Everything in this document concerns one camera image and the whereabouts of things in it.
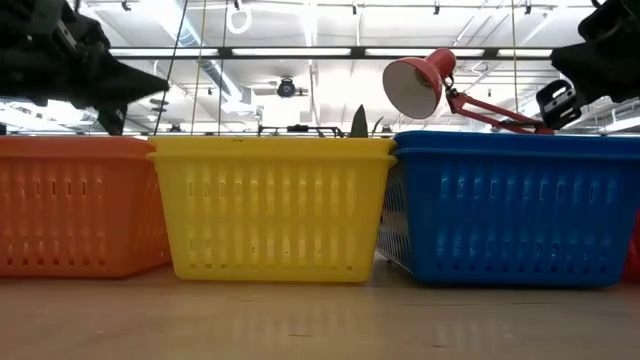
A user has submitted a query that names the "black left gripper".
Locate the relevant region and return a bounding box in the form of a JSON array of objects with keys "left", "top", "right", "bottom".
[{"left": 0, "top": 0, "right": 170, "bottom": 136}]

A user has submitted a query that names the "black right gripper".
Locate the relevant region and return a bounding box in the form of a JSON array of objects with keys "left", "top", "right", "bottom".
[{"left": 535, "top": 0, "right": 640, "bottom": 132}]

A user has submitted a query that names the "round black ceiling camera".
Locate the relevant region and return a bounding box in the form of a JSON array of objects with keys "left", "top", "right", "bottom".
[{"left": 276, "top": 76, "right": 297, "bottom": 99}]

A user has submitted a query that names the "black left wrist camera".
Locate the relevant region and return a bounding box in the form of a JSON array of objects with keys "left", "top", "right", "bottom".
[{"left": 47, "top": 0, "right": 111, "bottom": 51}]

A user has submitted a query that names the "thin black hanging cable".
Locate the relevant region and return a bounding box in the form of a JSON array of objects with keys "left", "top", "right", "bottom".
[{"left": 152, "top": 0, "right": 190, "bottom": 137}]

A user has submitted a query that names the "black ceiling light rail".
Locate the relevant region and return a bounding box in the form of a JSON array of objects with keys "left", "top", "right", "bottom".
[{"left": 107, "top": 45, "right": 554, "bottom": 60}]

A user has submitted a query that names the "white hanging loop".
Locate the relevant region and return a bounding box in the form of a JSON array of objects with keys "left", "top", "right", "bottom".
[{"left": 225, "top": 0, "right": 254, "bottom": 35}]

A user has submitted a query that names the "blue plastic basket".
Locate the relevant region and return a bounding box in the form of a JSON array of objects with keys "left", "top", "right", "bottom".
[
  {"left": 375, "top": 147, "right": 640, "bottom": 289},
  {"left": 393, "top": 130, "right": 640, "bottom": 151}
]

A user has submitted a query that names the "red desk lamp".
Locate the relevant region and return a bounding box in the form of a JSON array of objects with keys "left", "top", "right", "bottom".
[{"left": 382, "top": 47, "right": 556, "bottom": 136}]

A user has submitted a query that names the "yellow plastic basket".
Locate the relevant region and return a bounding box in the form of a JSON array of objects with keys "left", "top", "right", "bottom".
[
  {"left": 146, "top": 152, "right": 399, "bottom": 284},
  {"left": 147, "top": 137, "right": 399, "bottom": 157}
]

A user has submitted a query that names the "green spiky plant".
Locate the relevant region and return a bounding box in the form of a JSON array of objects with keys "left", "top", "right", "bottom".
[{"left": 348, "top": 103, "right": 385, "bottom": 140}]

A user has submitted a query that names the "orange plastic basket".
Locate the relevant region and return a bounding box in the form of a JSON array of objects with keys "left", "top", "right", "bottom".
[{"left": 0, "top": 135, "right": 173, "bottom": 280}]

